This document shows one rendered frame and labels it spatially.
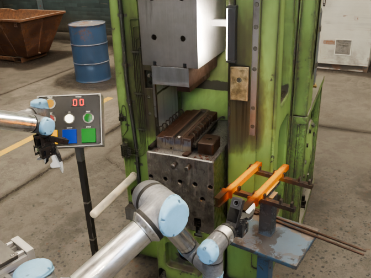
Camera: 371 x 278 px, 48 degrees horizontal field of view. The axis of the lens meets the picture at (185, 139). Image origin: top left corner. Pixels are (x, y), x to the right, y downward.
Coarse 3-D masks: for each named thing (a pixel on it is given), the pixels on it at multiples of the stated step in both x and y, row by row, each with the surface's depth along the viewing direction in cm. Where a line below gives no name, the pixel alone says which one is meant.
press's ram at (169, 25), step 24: (144, 0) 196; (168, 0) 191; (192, 0) 187; (216, 0) 210; (144, 24) 201; (168, 24) 196; (192, 24) 192; (216, 24) 207; (144, 48) 206; (168, 48) 201; (192, 48) 196; (216, 48) 220
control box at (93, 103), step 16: (48, 96) 223; (64, 96) 224; (80, 96) 224; (96, 96) 224; (64, 112) 223; (80, 112) 223; (96, 112) 223; (64, 128) 222; (80, 128) 222; (96, 128) 222; (80, 144) 221; (96, 144) 221
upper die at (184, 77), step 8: (216, 56) 237; (208, 64) 226; (216, 64) 239; (152, 72) 210; (160, 72) 208; (168, 72) 206; (176, 72) 204; (184, 72) 203; (192, 72) 206; (200, 72) 217; (208, 72) 228; (152, 80) 211; (160, 80) 210; (168, 80) 208; (176, 80) 206; (184, 80) 204; (192, 80) 208
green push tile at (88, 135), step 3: (81, 129) 221; (84, 129) 221; (87, 129) 221; (90, 129) 221; (93, 129) 221; (81, 132) 221; (84, 132) 221; (87, 132) 221; (90, 132) 221; (93, 132) 221; (84, 135) 221; (87, 135) 221; (90, 135) 221; (93, 135) 221; (84, 138) 221; (87, 138) 221; (90, 138) 221; (93, 138) 221; (84, 141) 221; (87, 141) 221; (90, 141) 221; (93, 141) 221
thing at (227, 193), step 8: (248, 168) 196; (256, 168) 197; (240, 176) 190; (248, 176) 191; (232, 184) 183; (240, 184) 186; (224, 192) 176; (232, 192) 180; (216, 200) 172; (224, 200) 177
